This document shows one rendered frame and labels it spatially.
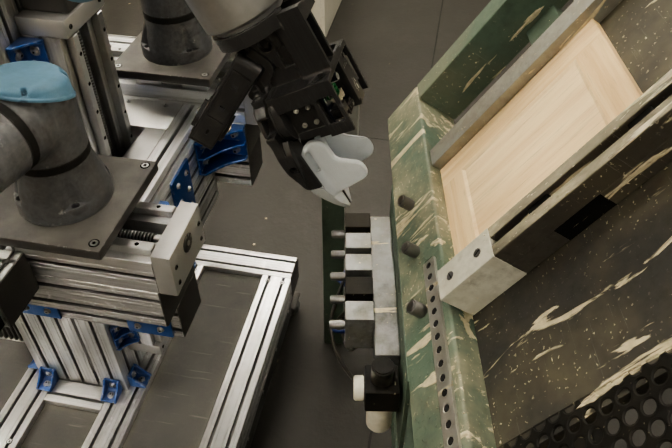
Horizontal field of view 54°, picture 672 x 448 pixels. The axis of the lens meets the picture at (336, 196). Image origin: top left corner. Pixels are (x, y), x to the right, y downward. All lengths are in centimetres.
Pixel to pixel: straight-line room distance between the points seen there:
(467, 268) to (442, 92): 60
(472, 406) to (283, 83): 60
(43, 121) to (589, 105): 82
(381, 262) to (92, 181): 61
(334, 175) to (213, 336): 137
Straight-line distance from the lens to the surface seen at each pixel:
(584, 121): 111
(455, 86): 155
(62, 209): 109
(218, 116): 60
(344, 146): 64
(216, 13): 53
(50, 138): 102
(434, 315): 111
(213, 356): 191
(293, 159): 58
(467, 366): 105
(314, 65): 55
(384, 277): 135
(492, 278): 106
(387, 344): 125
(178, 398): 185
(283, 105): 56
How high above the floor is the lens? 175
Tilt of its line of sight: 41 degrees down
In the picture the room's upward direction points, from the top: straight up
